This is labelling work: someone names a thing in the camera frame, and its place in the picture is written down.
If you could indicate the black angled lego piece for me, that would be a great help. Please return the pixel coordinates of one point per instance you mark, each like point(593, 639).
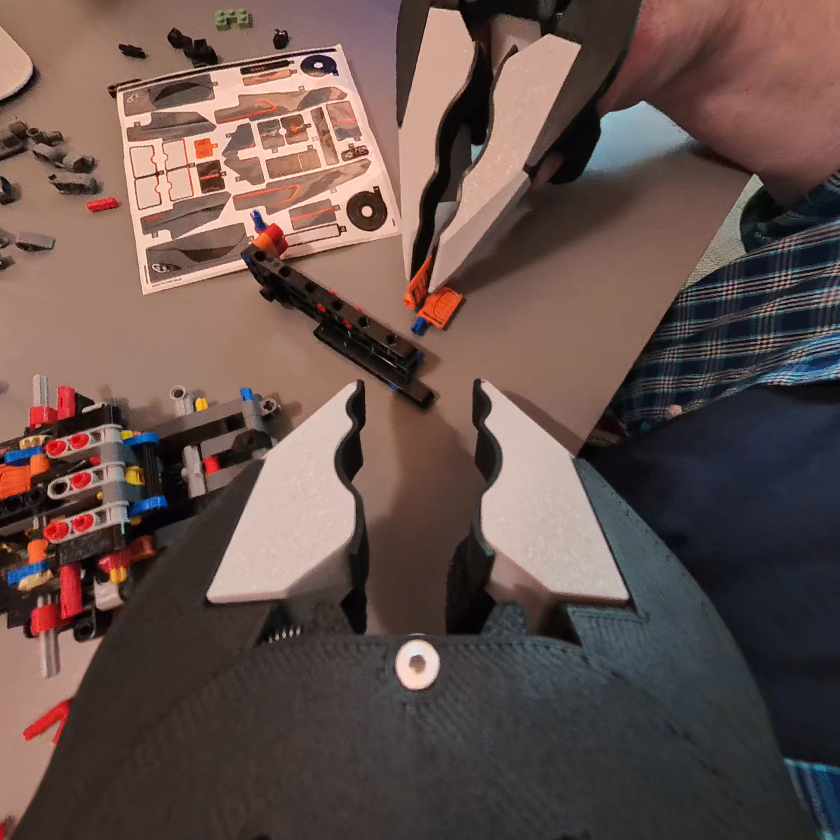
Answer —
point(195, 49)

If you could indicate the green lego brick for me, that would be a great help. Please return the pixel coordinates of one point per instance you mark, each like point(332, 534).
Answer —
point(233, 18)

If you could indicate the person's right hand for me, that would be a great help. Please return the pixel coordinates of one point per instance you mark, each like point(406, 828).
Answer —
point(722, 79)

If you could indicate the person in plaid shirt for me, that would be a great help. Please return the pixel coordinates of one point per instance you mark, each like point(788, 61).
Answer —
point(741, 328)

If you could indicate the multicoloured lego car chassis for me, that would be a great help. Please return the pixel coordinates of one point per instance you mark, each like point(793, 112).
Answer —
point(92, 485)

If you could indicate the black lego beam assembly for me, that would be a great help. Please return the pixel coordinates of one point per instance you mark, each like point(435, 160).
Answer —
point(341, 321)

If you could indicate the person's navy trousers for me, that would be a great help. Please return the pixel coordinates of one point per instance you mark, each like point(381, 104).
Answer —
point(741, 558)

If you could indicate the small black lego piece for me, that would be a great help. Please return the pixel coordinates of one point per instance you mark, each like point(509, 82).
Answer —
point(281, 39)

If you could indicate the pile of grey lego pieces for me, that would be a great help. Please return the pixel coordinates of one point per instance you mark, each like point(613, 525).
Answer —
point(65, 159)

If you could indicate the person's right forearm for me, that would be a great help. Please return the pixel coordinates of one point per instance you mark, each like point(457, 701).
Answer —
point(800, 210)

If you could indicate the lego sticker sheet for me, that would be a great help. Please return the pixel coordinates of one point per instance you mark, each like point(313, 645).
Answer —
point(249, 164)

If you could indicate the light grey rounded pad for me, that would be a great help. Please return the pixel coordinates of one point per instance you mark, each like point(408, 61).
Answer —
point(12, 65)

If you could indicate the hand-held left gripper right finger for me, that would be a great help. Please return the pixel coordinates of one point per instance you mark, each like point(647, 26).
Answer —
point(544, 525)

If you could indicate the small black lego pin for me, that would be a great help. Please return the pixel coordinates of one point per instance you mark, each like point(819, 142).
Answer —
point(131, 50)

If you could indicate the thin black lego beam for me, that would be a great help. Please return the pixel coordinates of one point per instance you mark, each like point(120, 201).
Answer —
point(121, 87)

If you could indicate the red lego axle piece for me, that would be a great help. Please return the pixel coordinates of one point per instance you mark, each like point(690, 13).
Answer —
point(49, 722)

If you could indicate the small red lego pin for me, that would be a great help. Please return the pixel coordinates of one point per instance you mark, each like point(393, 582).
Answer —
point(102, 204)

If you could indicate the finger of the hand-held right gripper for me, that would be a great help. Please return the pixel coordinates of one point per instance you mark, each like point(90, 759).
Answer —
point(512, 151)
point(426, 118)

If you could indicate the small orange lego assembly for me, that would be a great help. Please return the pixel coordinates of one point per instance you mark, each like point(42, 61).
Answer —
point(438, 308)

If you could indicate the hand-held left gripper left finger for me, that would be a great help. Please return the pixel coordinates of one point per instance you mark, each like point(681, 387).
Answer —
point(295, 525)

